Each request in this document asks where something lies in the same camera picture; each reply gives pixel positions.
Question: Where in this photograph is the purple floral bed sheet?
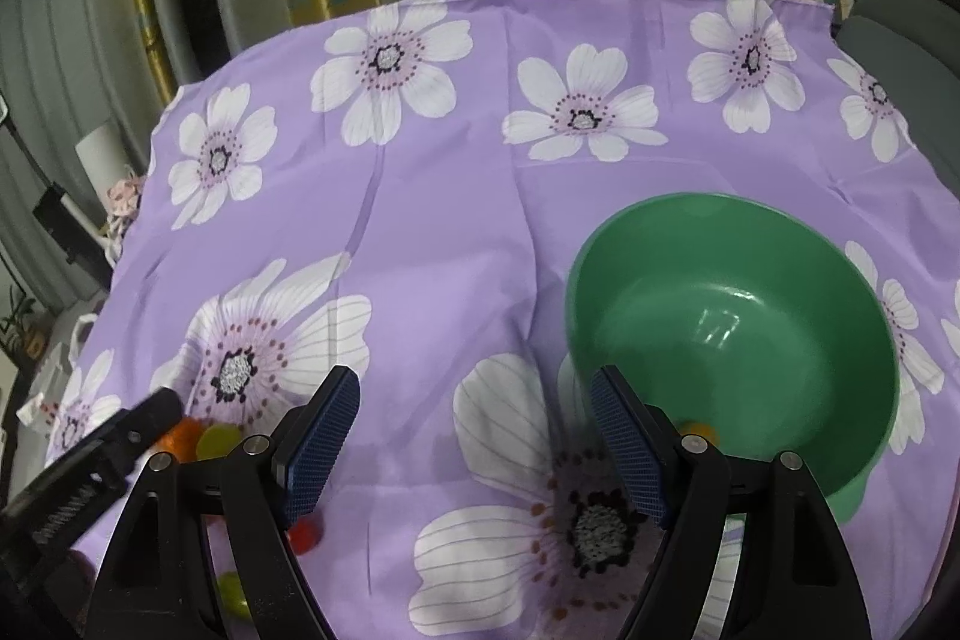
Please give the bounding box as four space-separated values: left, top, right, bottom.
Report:
45 0 960 640

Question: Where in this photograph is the white paper roll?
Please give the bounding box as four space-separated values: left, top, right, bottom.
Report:
76 121 130 202

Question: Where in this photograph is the pink floral cloth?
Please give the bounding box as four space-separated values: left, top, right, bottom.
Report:
103 171 147 262

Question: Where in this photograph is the orange round fruit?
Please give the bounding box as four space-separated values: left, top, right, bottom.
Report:
161 419 205 461

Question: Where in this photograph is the yellow round fruit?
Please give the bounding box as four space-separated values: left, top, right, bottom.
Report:
677 419 721 447

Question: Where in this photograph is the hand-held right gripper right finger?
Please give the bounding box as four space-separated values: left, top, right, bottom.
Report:
589 365 872 640

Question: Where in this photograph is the black device on stand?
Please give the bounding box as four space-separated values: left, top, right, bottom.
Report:
33 182 102 270

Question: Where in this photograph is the green plastic bowl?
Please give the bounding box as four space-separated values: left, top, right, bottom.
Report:
564 193 900 527

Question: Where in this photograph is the white plastic bag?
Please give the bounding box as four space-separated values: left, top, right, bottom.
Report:
19 314 102 435

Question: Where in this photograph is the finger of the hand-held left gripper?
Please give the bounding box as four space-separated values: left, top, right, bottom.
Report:
0 387 183 611

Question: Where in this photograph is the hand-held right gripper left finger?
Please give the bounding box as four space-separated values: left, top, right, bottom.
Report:
86 366 362 640

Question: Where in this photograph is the green apple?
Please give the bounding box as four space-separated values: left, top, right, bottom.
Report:
216 572 253 622
196 426 242 461

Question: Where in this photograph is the potted plant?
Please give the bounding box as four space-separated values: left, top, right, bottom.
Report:
0 287 46 360

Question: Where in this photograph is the red round fruit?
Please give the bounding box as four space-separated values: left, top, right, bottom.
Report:
288 511 326 555

